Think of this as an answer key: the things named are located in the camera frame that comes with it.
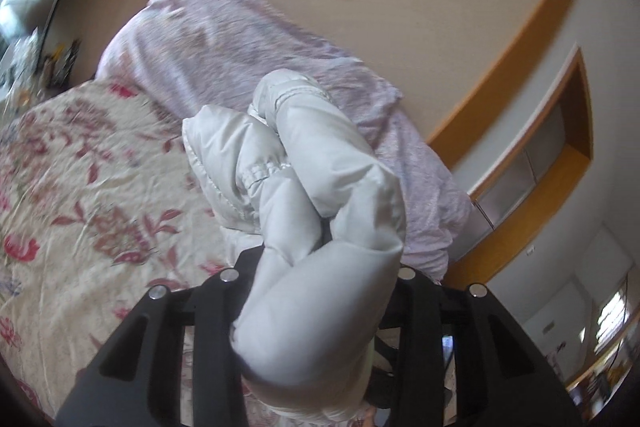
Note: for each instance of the beige puffer jacket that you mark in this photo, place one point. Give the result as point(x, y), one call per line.
point(294, 175)

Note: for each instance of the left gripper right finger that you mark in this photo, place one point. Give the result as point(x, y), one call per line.
point(462, 360)

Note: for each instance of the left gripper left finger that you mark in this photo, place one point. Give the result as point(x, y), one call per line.
point(135, 378)

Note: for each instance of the lilac pillow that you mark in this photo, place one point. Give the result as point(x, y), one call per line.
point(187, 53)
point(437, 207)

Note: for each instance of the right lilac pillow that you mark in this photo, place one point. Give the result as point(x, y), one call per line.
point(437, 207)

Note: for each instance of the floral bed cover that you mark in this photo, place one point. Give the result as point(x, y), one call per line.
point(98, 204)

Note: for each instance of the left lilac pillow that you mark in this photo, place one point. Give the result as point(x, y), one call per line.
point(187, 53)

